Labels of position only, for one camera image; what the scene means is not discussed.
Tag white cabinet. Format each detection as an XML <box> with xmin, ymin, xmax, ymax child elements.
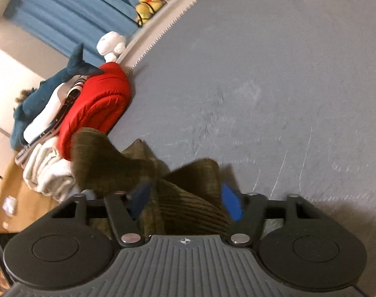
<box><xmin>0</xmin><ymin>42</ymin><xmax>44</xmax><ymax>180</ymax></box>

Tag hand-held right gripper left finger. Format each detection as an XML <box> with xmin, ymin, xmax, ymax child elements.
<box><xmin>52</xmin><ymin>180</ymin><xmax>156</xmax><ymax>248</ymax></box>

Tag red quilted garment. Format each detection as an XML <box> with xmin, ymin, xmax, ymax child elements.
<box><xmin>58</xmin><ymin>62</ymin><xmax>133</xmax><ymax>161</ymax></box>

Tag blue curtain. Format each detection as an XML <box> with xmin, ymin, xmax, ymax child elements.
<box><xmin>2</xmin><ymin>0</ymin><xmax>204</xmax><ymax>69</ymax></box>

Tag white plush toy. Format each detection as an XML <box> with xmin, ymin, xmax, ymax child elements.
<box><xmin>97</xmin><ymin>31</ymin><xmax>127</xmax><ymax>63</ymax></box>

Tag striped cloth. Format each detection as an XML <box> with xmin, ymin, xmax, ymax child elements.
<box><xmin>15</xmin><ymin>77</ymin><xmax>87</xmax><ymax>164</ymax></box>

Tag grey bed mattress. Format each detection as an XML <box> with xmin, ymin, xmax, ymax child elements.
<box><xmin>107</xmin><ymin>0</ymin><xmax>376</xmax><ymax>223</ymax></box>

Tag brown fuzzy plush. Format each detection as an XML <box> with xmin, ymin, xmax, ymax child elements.
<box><xmin>15</xmin><ymin>88</ymin><xmax>37</xmax><ymax>106</ymax></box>

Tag wooden bedside board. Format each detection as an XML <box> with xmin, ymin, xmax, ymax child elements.
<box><xmin>0</xmin><ymin>156</ymin><xmax>60</xmax><ymax>288</ymax></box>

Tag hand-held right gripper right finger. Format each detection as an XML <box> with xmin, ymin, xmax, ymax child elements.
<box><xmin>221</xmin><ymin>182</ymin><xmax>326</xmax><ymax>248</ymax></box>

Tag olive corduroy pants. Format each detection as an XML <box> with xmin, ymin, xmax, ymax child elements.
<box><xmin>71</xmin><ymin>127</ymin><xmax>235</xmax><ymax>239</ymax></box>

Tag blue shark plush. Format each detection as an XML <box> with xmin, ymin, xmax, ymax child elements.
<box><xmin>10</xmin><ymin>43</ymin><xmax>105</xmax><ymax>149</ymax></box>

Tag white fleece blanket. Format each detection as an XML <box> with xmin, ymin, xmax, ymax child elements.
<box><xmin>22</xmin><ymin>136</ymin><xmax>81</xmax><ymax>203</ymax></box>

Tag yellow plush toy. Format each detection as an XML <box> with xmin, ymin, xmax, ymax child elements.
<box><xmin>135</xmin><ymin>0</ymin><xmax>165</xmax><ymax>27</ymax></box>

